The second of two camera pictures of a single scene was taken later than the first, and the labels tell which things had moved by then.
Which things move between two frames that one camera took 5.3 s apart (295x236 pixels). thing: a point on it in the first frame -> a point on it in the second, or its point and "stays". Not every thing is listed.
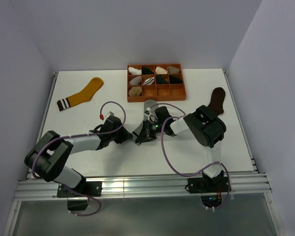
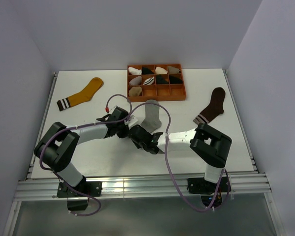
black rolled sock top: (145, 70) stays
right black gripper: (146, 134) -> (136, 144)
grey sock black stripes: (150, 106) stays
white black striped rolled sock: (150, 80) stays
